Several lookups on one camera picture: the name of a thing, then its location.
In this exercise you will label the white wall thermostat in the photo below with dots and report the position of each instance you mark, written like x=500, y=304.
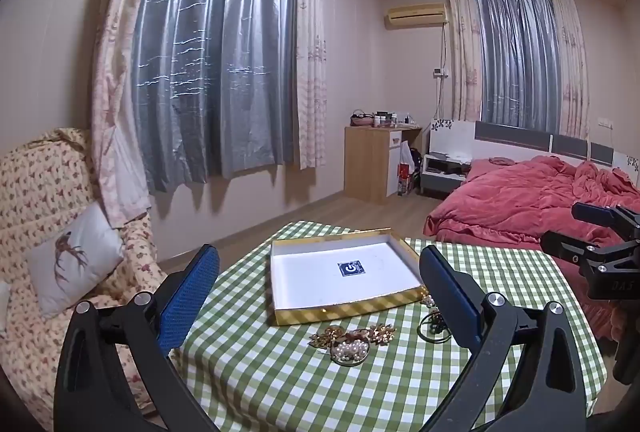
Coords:
x=440, y=72

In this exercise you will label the bed with red duvet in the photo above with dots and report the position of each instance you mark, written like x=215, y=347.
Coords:
x=500, y=202

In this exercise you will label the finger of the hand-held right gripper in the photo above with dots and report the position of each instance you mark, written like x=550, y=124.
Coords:
x=600, y=214
x=565, y=246

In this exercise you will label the white box with gold rim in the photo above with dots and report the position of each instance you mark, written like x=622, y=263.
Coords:
x=325, y=282

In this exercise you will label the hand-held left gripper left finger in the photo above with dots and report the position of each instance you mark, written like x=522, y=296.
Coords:
x=190, y=297

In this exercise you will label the wooden desk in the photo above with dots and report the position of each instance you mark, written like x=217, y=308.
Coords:
x=365, y=162

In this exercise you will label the wide floral curtain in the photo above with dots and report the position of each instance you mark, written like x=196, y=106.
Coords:
x=115, y=137

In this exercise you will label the grey cushion with deer print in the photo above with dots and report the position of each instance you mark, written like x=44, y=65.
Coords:
x=70, y=257

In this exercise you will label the narrow floral curtain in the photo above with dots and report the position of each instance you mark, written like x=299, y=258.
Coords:
x=310, y=62
x=572, y=62
x=462, y=52

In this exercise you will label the narrow silver curtain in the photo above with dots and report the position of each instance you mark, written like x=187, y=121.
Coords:
x=520, y=57

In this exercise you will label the gold leaf brooch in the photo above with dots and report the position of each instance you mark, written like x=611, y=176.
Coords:
x=325, y=337

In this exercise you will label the white wall socket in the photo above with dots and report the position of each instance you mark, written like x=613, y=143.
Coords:
x=605, y=122

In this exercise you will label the green checked tablecloth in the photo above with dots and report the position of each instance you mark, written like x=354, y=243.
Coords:
x=280, y=387

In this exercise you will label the row of cosmetic bottles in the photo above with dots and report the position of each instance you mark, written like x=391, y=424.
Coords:
x=395, y=118

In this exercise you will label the white plastic bag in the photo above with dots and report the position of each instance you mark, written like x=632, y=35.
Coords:
x=406, y=162

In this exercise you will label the wall air conditioner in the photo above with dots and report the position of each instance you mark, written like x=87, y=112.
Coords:
x=415, y=16

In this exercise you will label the floral covered sofa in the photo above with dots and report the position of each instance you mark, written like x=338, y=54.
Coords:
x=40, y=182

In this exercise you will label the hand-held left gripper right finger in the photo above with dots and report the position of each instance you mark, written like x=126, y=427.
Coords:
x=450, y=297

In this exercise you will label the white and grey headboard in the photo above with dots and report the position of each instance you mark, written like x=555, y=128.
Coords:
x=510, y=137

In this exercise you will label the wide silver curtain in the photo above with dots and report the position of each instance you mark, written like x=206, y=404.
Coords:
x=210, y=62

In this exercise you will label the white and grey nightstand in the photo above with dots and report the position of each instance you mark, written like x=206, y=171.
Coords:
x=440, y=177

